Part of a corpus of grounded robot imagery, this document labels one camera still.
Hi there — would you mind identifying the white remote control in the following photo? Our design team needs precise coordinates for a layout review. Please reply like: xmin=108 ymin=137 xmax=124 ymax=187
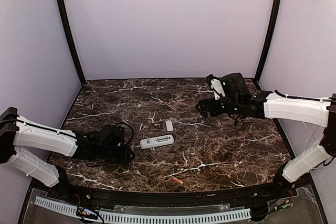
xmin=140 ymin=134 xmax=174 ymax=150

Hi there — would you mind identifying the white battery cover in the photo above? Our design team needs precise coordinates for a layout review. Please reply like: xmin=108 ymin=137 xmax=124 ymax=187
xmin=165 ymin=120 xmax=174 ymax=132

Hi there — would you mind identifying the orange battery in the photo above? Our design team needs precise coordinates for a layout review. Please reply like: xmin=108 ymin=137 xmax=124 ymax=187
xmin=173 ymin=177 xmax=184 ymax=185

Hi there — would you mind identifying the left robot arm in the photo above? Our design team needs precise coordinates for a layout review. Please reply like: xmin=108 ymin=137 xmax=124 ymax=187
xmin=1 ymin=107 xmax=135 ymax=188

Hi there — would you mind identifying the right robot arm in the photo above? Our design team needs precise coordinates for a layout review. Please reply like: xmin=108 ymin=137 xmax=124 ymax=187
xmin=196 ymin=72 xmax=335 ymax=185

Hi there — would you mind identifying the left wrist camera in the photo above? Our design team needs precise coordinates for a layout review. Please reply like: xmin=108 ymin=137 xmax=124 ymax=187
xmin=116 ymin=122 xmax=135 ymax=145

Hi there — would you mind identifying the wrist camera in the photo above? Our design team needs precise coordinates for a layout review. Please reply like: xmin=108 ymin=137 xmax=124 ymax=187
xmin=116 ymin=122 xmax=135 ymax=145
xmin=206 ymin=74 xmax=226 ymax=100

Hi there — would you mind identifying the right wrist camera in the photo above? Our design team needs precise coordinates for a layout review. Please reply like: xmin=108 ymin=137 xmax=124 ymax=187
xmin=206 ymin=74 xmax=226 ymax=100

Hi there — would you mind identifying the black front table rail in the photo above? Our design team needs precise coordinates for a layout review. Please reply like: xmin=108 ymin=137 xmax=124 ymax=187
xmin=31 ymin=179 xmax=313 ymax=209

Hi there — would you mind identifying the white slotted cable duct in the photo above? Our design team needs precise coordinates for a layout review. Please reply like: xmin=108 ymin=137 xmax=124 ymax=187
xmin=34 ymin=196 xmax=251 ymax=223

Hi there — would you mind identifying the right black frame post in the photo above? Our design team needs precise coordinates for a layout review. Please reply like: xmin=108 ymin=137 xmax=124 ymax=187
xmin=254 ymin=0 xmax=281 ymax=83

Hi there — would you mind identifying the black frame post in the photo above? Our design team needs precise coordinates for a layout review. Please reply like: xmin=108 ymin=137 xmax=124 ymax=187
xmin=254 ymin=0 xmax=281 ymax=83
xmin=56 ymin=0 xmax=86 ymax=85

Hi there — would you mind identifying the left black frame post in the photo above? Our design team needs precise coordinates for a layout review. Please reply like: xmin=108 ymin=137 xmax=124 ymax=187
xmin=56 ymin=0 xmax=86 ymax=85

